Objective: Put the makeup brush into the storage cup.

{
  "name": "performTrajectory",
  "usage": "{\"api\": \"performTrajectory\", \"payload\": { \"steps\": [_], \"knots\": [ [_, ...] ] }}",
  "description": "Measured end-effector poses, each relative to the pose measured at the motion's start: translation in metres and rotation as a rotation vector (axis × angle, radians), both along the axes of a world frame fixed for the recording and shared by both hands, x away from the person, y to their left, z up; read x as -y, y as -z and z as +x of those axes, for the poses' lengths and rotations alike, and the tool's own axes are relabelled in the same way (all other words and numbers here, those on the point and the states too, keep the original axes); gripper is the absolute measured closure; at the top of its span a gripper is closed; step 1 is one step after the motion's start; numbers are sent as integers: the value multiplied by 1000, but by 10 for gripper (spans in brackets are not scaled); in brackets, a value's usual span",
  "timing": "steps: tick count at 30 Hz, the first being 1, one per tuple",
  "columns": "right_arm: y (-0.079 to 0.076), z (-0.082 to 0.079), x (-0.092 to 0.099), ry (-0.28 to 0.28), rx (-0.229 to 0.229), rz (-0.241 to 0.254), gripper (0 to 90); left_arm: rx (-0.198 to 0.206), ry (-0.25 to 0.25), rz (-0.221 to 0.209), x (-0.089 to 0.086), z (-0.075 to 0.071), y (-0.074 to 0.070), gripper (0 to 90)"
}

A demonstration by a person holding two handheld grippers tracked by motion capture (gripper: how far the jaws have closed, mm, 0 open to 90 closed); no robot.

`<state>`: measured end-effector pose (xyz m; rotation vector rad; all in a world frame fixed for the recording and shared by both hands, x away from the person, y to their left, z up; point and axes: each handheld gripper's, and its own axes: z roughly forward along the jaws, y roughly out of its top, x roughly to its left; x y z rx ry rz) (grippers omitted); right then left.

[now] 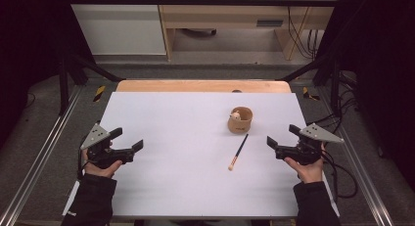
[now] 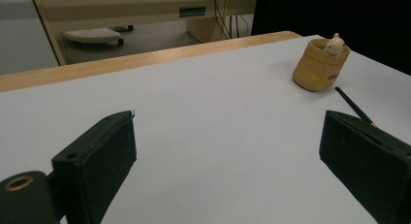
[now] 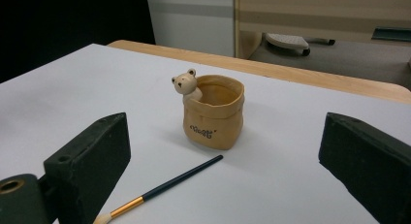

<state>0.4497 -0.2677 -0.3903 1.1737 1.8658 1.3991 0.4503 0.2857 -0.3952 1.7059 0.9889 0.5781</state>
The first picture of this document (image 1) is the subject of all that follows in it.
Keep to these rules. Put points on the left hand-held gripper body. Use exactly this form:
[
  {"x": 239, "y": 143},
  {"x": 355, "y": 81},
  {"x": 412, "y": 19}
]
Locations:
[{"x": 98, "y": 154}]

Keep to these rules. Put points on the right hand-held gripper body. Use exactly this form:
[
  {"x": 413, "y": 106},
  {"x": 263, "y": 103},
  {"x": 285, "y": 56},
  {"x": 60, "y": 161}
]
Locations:
[{"x": 303, "y": 152}]

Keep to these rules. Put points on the person's left hand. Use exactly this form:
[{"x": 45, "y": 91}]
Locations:
[{"x": 101, "y": 172}]

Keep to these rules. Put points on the person's right hand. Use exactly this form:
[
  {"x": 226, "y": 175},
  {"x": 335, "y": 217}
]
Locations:
[{"x": 310, "y": 173}]

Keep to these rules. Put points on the wooden pen holder cup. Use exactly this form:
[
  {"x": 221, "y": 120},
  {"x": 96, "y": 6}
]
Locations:
[{"x": 239, "y": 125}]

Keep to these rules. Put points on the yellow black tape marker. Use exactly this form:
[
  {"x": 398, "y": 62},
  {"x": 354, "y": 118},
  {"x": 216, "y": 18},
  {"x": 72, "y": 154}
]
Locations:
[
  {"x": 306, "y": 93},
  {"x": 99, "y": 93}
]

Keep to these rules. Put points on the white board sheet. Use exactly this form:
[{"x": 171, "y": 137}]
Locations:
[{"x": 182, "y": 121}]

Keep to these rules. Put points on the black metal stand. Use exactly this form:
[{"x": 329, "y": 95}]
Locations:
[
  {"x": 63, "y": 85},
  {"x": 334, "y": 85}
]

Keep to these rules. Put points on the white cabinet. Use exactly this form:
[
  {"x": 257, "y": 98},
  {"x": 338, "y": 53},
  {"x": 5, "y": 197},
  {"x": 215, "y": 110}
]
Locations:
[{"x": 120, "y": 27}]

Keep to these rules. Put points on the black curtain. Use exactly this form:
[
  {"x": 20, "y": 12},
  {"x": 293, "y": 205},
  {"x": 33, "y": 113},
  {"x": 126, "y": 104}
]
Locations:
[
  {"x": 29, "y": 40},
  {"x": 381, "y": 56}
]

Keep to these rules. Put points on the light wooden desk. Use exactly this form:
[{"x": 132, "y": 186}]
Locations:
[{"x": 221, "y": 15}]

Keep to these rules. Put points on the aluminium floor rail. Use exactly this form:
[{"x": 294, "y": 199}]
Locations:
[
  {"x": 362, "y": 173},
  {"x": 39, "y": 157}
]

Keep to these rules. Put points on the black horizontal frame bar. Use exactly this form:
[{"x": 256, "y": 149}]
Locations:
[{"x": 195, "y": 1}]

